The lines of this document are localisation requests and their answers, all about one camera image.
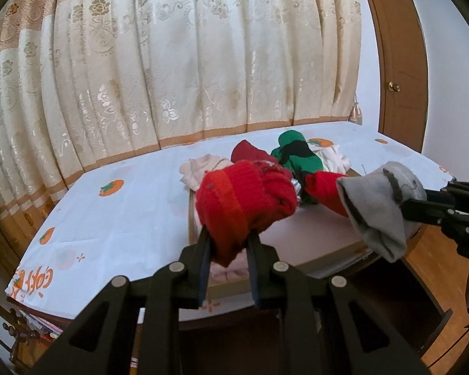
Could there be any white persimmon print tablecloth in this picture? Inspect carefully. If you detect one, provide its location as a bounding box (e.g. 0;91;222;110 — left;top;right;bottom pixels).
5;121;451;321

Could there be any beige dotted underwear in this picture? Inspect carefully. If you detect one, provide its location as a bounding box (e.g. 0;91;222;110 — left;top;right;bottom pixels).
179;154;233;192

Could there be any beige floral curtain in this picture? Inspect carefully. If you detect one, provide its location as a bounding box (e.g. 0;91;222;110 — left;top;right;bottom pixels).
0;0;361;260

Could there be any light pink underwear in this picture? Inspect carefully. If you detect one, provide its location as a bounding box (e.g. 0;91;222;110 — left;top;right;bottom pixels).
209;250;249;285

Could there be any red garment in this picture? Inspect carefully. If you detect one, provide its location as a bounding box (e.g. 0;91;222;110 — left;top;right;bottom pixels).
195;160;298;268

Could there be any curtain tassel tieback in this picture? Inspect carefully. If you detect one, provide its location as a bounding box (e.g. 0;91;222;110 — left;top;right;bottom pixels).
348;96;363;125

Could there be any bright red underwear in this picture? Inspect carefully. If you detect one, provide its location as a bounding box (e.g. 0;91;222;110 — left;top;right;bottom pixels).
304;171;348;218

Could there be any brass door knob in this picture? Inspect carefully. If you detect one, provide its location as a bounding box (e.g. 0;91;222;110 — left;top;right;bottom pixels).
388;81;401;92

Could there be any green black striped underwear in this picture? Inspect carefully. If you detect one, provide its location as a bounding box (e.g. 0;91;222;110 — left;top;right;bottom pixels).
271;130;324;177

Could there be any white grey garment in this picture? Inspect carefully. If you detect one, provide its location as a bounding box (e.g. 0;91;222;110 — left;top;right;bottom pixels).
336;162;427;263

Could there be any brown wooden door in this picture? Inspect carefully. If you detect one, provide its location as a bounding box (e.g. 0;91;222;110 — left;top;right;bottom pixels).
367;0;429;153

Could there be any dark red underwear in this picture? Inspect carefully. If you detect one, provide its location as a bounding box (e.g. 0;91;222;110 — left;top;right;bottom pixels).
230;140;279;163

